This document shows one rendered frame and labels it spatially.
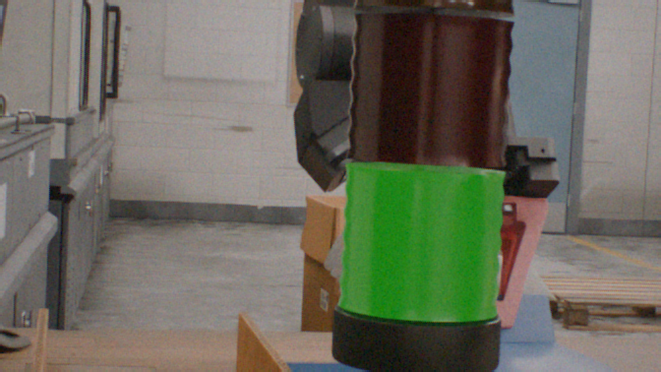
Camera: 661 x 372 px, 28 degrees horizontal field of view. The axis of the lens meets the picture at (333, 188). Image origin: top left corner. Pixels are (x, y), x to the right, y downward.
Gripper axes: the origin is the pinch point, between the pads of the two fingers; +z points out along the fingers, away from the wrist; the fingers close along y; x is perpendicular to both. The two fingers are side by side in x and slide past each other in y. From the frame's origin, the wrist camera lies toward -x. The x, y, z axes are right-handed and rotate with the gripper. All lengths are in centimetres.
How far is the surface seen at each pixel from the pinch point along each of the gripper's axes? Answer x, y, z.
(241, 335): -14.4, -3.8, -0.4
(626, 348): 23.5, -30.2, -7.6
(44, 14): -10, -365, -249
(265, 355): -14.9, 4.6, 3.6
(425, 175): -19.2, 43.5, 12.0
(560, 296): 252, -525, -195
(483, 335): -17.6, 41.7, 15.1
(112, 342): -19.2, -31.4, -9.3
